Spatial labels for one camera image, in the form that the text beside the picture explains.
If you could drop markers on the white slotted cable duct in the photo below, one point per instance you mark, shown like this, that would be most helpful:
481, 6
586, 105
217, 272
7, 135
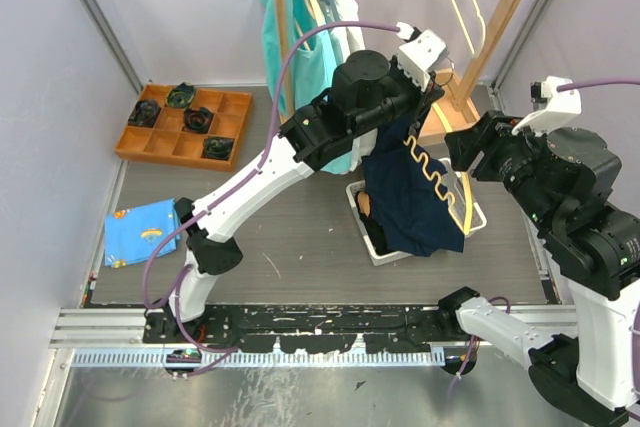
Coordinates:
164, 357

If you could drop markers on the white perforated plastic basket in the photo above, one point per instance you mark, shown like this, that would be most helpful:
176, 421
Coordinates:
453, 181

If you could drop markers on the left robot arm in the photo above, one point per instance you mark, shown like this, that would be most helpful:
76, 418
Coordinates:
367, 92

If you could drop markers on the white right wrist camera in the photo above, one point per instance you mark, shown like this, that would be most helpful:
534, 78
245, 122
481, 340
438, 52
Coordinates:
559, 104

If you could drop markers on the white hanging t shirt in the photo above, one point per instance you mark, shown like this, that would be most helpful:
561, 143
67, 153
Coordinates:
349, 77

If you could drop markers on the rolled dark sock left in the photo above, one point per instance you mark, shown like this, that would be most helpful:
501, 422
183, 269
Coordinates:
144, 114

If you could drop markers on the teal hanging t shirt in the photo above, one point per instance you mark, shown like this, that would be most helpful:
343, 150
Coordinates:
312, 67

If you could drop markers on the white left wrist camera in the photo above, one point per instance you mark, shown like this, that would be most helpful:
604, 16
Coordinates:
419, 55

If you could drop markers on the navy t shirt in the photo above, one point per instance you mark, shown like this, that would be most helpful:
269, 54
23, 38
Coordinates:
403, 202

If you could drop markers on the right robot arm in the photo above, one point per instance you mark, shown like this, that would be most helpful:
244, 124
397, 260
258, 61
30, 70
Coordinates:
562, 180

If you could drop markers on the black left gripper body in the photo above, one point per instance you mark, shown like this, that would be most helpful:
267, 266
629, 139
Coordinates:
409, 100

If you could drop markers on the rolled dark sock bottom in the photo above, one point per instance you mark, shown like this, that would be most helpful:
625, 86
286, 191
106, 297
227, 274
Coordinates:
217, 148

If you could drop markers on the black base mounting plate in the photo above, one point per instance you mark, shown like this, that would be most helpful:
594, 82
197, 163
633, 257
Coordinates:
322, 328

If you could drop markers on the rolled dark sock top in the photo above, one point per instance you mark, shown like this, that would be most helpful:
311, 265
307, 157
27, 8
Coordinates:
181, 96

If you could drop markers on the blue folded cloth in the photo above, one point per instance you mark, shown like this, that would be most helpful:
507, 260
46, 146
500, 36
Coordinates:
131, 235

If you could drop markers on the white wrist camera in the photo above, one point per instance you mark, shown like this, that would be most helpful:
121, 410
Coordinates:
559, 104
419, 55

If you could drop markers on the rolled dark sock middle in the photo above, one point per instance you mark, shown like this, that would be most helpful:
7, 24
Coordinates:
197, 120

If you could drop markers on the cream plastic hanger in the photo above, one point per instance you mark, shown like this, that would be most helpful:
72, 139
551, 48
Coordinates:
472, 23

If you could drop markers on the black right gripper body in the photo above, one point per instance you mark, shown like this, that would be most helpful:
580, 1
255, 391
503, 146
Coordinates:
503, 155

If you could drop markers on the black printed t shirt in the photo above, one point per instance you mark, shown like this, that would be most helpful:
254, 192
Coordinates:
372, 227

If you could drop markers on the wooden compartment tray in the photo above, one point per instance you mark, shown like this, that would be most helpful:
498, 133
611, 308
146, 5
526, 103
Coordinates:
169, 144

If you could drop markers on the rolled dark sock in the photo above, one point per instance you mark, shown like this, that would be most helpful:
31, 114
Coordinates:
144, 114
217, 148
181, 96
197, 120

